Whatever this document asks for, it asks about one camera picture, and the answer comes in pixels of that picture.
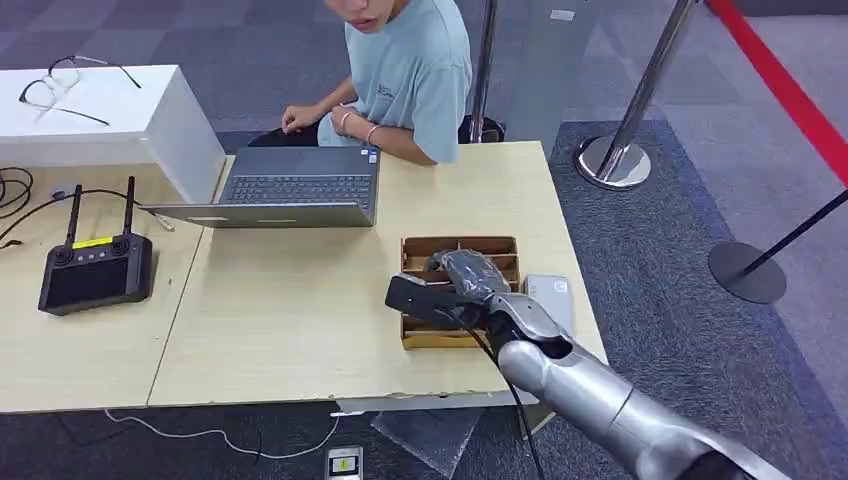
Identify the person's right hand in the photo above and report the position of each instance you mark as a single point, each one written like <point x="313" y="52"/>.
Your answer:
<point x="301" y="118"/>

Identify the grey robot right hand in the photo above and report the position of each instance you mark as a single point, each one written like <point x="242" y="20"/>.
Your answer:
<point x="474" y="273"/>

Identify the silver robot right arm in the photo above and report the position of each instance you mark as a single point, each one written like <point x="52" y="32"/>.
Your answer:
<point x="596" y="391"/>

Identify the grey laptop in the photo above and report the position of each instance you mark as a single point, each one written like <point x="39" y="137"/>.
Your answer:
<point x="291" y="189"/>

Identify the wooden divided card box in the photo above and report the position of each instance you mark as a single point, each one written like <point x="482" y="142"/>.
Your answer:
<point x="424" y="331"/>

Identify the grey flat card reader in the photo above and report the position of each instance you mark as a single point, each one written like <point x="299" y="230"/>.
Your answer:
<point x="553" y="298"/>

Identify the person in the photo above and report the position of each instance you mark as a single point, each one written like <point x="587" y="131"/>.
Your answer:
<point x="411" y="73"/>

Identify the wooden desk leg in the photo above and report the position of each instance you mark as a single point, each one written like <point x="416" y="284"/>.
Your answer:
<point x="540" y="420"/>

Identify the clear floor plate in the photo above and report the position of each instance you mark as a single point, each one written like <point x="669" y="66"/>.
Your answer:
<point x="427" y="436"/>

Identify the chrome stanchion with black base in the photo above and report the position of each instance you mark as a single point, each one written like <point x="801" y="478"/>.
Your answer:
<point x="484" y="73"/>

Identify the dark grey floor mat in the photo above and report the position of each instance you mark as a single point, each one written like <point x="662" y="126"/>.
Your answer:
<point x="669" y="265"/>

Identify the white box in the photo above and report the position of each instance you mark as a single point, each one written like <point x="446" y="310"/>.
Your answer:
<point x="86" y="118"/>

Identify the small grey floor device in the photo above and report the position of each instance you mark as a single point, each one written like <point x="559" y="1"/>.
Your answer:
<point x="344" y="463"/>

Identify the black rimmed eyeglasses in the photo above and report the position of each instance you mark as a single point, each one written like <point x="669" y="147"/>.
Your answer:
<point x="56" y="84"/>

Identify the black remote controller with antennas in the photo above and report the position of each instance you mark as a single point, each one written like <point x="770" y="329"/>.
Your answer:
<point x="96" y="273"/>

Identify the black stanchion with round base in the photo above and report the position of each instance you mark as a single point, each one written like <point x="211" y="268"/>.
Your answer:
<point x="745" y="270"/>

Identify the white floor sticker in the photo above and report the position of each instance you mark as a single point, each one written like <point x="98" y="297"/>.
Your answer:
<point x="563" y="14"/>

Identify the red barrier belt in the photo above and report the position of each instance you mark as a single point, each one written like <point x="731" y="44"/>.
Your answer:
<point x="785" y="86"/>

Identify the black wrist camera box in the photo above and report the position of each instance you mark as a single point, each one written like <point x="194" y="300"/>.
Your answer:
<point x="417" y="298"/>

